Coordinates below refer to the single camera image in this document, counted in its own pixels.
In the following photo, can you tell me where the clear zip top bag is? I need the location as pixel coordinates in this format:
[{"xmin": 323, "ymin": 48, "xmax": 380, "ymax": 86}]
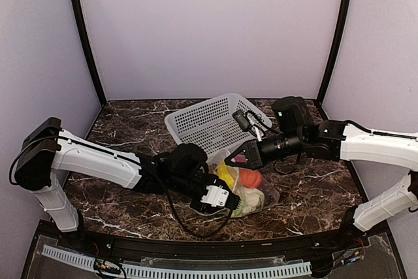
[{"xmin": 208, "ymin": 149, "xmax": 280, "ymax": 218}]

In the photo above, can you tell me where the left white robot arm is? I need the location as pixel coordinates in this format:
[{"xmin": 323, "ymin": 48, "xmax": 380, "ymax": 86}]
[{"xmin": 8, "ymin": 117, "xmax": 240, "ymax": 250}]

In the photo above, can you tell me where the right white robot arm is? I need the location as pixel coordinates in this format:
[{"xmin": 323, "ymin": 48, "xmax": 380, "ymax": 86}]
[{"xmin": 225, "ymin": 96, "xmax": 417, "ymax": 249}]

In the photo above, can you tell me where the red fake food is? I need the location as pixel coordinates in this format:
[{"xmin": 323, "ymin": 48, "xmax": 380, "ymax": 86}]
[{"xmin": 234, "ymin": 156, "xmax": 247, "ymax": 163}]

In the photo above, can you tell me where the orange fake pumpkin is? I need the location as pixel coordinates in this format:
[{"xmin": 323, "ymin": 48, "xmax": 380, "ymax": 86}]
[{"xmin": 240, "ymin": 169, "xmax": 263, "ymax": 188}]

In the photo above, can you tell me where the white perforated plastic basket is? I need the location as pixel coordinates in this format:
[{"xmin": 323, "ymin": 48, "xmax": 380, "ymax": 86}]
[{"xmin": 165, "ymin": 93, "xmax": 272, "ymax": 158}]

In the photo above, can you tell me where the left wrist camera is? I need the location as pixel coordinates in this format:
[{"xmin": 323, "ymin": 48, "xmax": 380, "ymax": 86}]
[{"xmin": 200, "ymin": 178, "xmax": 241, "ymax": 213}]

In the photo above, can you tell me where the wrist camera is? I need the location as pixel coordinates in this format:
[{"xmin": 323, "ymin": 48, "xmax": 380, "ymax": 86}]
[
  {"xmin": 200, "ymin": 178, "xmax": 241, "ymax": 213},
  {"xmin": 232, "ymin": 110, "xmax": 274, "ymax": 141}
]

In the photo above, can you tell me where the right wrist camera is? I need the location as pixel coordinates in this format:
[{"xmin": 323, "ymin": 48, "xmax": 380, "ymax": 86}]
[{"xmin": 232, "ymin": 110, "xmax": 274, "ymax": 141}]

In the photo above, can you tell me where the black front rail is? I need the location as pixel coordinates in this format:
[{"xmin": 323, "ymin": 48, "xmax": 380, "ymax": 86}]
[{"xmin": 39, "ymin": 220, "xmax": 370, "ymax": 262}]

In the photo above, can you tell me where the white slotted cable duct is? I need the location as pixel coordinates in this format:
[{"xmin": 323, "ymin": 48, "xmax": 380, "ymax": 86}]
[{"xmin": 42, "ymin": 244, "xmax": 312, "ymax": 278}]

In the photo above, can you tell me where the right black frame post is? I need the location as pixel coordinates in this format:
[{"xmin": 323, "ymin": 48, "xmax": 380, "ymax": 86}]
[{"xmin": 316, "ymin": 0, "xmax": 351, "ymax": 105}]

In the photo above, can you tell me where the black frame post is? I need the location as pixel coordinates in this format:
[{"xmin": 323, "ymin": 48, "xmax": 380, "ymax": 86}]
[
  {"xmin": 316, "ymin": 0, "xmax": 351, "ymax": 105},
  {"xmin": 71, "ymin": 0, "xmax": 107, "ymax": 107}
]

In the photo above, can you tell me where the left black frame post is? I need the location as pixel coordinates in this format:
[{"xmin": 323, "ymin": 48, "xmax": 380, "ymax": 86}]
[{"xmin": 71, "ymin": 0, "xmax": 107, "ymax": 107}]

